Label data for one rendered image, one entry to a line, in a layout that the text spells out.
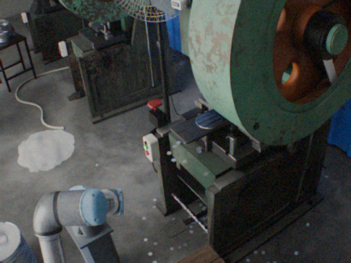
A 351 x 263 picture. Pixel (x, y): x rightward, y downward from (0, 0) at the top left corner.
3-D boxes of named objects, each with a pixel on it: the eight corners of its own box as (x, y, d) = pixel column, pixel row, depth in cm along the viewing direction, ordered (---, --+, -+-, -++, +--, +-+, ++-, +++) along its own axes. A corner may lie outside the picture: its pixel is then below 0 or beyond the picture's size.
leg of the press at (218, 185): (215, 277, 178) (220, 154, 124) (204, 263, 186) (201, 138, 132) (323, 199, 215) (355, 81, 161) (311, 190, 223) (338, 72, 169)
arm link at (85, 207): (93, 189, 154) (51, 190, 100) (125, 187, 154) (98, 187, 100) (96, 215, 152) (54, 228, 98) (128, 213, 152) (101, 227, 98)
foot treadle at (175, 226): (170, 243, 186) (170, 237, 183) (161, 231, 193) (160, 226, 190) (251, 196, 210) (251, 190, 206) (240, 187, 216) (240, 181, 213)
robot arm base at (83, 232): (80, 243, 148) (74, 231, 142) (68, 223, 158) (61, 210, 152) (108, 228, 155) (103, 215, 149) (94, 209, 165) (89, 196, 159)
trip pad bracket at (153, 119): (160, 146, 190) (157, 117, 178) (151, 138, 197) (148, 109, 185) (170, 142, 192) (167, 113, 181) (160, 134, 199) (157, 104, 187)
